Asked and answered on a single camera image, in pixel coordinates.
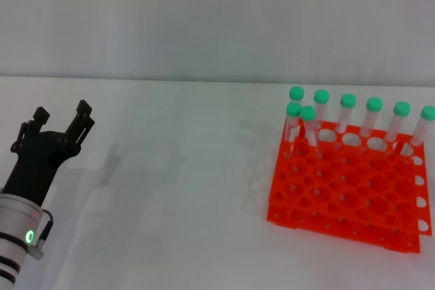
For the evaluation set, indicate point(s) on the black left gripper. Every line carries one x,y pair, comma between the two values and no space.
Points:
34,164

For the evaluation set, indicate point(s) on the clear test tube green cap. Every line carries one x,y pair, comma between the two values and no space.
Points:
374,104
321,96
308,113
294,109
296,92
428,113
402,108
348,100

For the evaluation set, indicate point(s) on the orange test tube rack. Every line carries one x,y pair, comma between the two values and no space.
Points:
343,188

